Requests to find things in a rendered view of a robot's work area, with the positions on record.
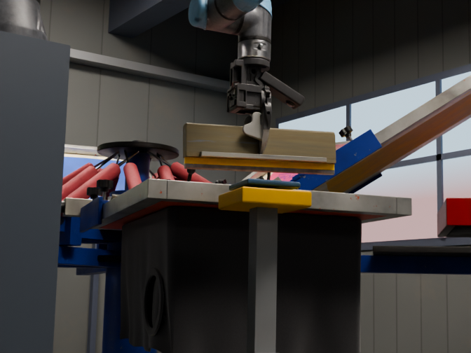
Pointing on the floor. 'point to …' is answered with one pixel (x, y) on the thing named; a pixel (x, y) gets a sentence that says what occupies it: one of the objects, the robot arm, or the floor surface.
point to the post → (263, 255)
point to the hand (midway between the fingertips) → (260, 150)
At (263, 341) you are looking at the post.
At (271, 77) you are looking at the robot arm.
